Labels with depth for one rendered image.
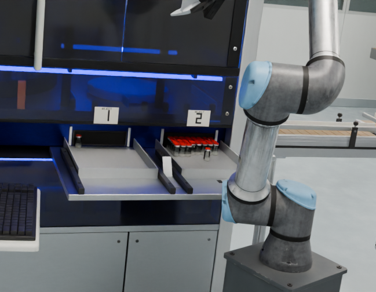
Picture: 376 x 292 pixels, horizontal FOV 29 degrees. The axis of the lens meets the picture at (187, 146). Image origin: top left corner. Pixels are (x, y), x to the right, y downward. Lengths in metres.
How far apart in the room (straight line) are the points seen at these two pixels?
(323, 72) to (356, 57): 6.53
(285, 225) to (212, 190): 0.39
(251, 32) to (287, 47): 5.23
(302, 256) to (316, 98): 0.53
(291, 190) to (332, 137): 1.04
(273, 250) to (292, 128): 0.98
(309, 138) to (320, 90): 1.25
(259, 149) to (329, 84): 0.25
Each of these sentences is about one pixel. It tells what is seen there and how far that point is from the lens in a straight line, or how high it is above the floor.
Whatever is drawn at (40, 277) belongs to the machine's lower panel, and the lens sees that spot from 2.73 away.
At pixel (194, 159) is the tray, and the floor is 0.88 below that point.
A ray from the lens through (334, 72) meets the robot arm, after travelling 1.76.
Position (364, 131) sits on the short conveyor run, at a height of 0.95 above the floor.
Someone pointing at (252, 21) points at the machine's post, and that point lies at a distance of 2.63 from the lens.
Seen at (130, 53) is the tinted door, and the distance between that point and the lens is 2.52.
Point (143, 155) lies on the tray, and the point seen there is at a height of 0.90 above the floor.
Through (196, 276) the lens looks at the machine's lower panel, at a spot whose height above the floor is 0.38.
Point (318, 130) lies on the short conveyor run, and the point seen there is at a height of 0.93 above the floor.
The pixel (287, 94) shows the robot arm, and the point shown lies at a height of 1.32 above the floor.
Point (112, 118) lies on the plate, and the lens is 2.55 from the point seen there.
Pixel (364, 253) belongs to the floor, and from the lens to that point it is 4.37.
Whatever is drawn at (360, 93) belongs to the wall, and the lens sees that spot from 8.40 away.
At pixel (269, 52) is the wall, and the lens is 7.78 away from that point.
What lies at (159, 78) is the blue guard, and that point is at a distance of 2.56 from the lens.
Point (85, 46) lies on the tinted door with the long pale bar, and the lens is 2.49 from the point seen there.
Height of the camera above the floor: 1.65
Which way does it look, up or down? 16 degrees down
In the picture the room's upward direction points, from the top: 6 degrees clockwise
